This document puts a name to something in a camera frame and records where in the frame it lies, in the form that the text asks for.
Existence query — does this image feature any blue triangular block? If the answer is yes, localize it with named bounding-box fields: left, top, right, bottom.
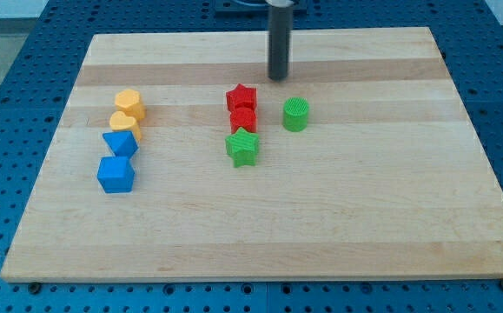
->
left=103, top=130, right=139, bottom=158

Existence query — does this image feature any green star block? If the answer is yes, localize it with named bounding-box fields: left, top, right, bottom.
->
left=225, top=127, right=260, bottom=168

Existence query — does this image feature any green cylinder block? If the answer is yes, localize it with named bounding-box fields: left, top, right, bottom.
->
left=282, top=97, right=309, bottom=132

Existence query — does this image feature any red cylinder block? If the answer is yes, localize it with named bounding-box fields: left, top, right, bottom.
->
left=229, top=107, right=257, bottom=134

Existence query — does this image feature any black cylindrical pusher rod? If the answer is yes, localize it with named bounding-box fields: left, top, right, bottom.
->
left=267, top=0, right=294, bottom=81

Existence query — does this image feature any red star block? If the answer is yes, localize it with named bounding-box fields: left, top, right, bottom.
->
left=226, top=83, right=257, bottom=111

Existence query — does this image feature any yellow hexagon block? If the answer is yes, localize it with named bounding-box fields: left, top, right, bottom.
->
left=115, top=89, right=146, bottom=121

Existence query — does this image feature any wooden board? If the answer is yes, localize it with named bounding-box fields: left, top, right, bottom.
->
left=1, top=27, right=503, bottom=283

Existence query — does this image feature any blue cube block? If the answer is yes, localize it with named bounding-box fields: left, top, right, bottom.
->
left=96, top=156, right=135, bottom=193

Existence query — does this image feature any yellow heart block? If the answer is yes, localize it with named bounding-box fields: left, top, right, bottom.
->
left=109, top=111, right=142, bottom=142

